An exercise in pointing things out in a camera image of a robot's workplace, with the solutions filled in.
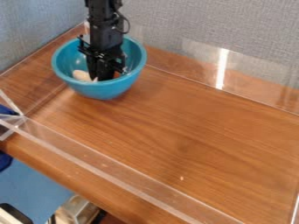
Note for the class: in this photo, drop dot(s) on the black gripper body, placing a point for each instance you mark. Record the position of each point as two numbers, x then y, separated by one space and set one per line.
103 39

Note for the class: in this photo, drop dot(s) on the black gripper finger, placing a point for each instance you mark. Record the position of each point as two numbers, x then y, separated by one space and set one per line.
108 67
93 71

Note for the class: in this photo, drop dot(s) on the toy mushroom brown cap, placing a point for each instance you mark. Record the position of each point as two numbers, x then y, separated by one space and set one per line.
81 75

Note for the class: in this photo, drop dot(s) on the blue plastic bowl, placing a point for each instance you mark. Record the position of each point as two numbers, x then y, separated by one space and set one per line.
67 60

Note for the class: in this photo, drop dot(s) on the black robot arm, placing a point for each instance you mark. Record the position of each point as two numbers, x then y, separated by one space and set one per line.
103 10

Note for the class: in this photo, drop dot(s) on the clear acrylic front barrier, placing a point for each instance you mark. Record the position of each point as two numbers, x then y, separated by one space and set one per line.
87 168

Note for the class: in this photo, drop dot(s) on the clear acrylic barrier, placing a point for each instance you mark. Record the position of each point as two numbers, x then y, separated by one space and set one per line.
87 168
187 89

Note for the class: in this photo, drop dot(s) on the clear acrylic back barrier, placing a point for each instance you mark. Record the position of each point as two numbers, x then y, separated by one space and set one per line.
187 89

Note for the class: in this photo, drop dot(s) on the dark blue cloth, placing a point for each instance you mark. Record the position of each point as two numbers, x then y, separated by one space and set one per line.
5 159

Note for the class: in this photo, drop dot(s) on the black white device corner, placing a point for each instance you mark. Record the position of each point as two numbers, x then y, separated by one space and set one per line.
12 216

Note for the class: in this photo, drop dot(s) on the grey metal table frame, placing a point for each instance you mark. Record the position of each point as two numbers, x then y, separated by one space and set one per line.
75 211

